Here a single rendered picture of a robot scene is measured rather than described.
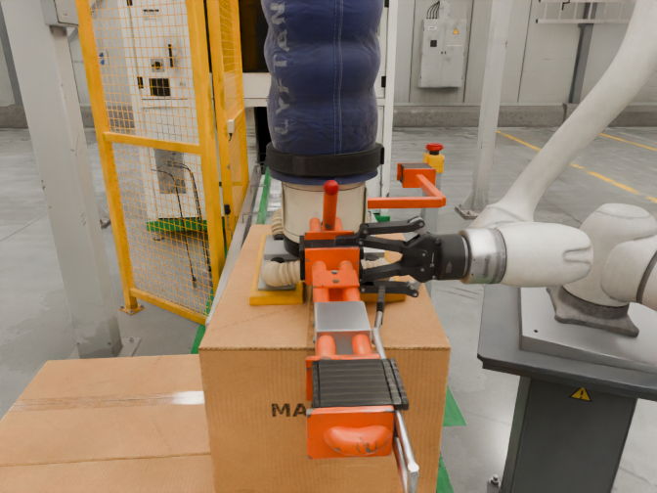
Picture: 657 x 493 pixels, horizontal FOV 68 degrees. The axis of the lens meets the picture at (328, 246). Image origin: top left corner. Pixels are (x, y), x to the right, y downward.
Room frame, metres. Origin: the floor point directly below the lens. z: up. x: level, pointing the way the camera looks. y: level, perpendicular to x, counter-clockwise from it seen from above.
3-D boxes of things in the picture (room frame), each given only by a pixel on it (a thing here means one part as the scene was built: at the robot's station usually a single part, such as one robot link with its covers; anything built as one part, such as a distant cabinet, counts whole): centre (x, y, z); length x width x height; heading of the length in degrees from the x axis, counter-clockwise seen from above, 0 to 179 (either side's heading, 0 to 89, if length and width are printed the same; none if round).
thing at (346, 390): (0.37, -0.02, 1.07); 0.08 x 0.07 x 0.05; 3
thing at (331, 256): (0.72, 0.00, 1.07); 0.10 x 0.08 x 0.06; 93
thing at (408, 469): (0.42, -0.07, 1.07); 0.31 x 0.03 x 0.05; 3
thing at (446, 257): (0.72, -0.16, 1.07); 0.09 x 0.07 x 0.08; 94
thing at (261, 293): (0.96, 0.11, 0.97); 0.34 x 0.10 x 0.05; 3
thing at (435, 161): (1.95, -0.42, 0.50); 0.07 x 0.07 x 1.00; 4
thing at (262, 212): (2.84, 0.41, 0.60); 1.60 x 0.10 x 0.09; 4
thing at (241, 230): (2.48, 0.45, 0.50); 2.31 x 0.05 x 0.19; 4
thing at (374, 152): (0.97, 0.01, 1.19); 0.23 x 0.23 x 0.04
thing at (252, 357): (0.95, 0.01, 0.74); 0.60 x 0.40 x 0.40; 0
